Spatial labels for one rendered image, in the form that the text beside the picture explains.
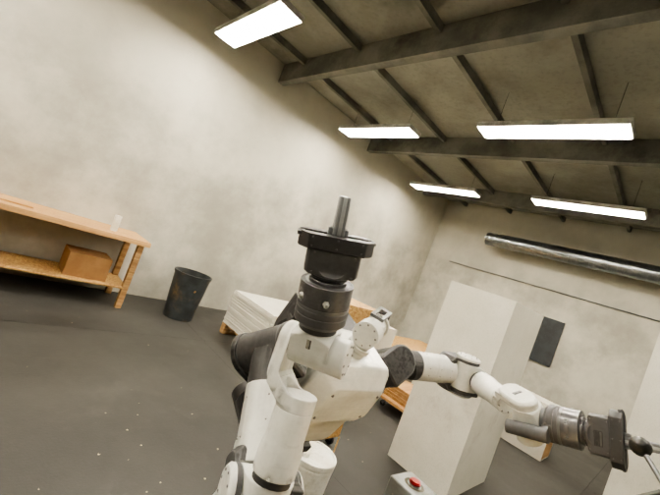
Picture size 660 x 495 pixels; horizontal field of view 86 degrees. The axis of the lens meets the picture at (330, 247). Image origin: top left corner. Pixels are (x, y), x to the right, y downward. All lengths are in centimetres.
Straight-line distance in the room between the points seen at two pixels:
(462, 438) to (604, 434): 250
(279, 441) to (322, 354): 15
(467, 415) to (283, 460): 292
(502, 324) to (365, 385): 252
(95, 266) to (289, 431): 465
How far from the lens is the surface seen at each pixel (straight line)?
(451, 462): 360
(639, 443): 103
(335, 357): 59
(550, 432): 109
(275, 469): 65
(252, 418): 75
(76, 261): 510
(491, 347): 339
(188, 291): 522
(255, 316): 477
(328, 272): 55
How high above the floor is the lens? 155
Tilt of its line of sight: 1 degrees up
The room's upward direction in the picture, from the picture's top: 21 degrees clockwise
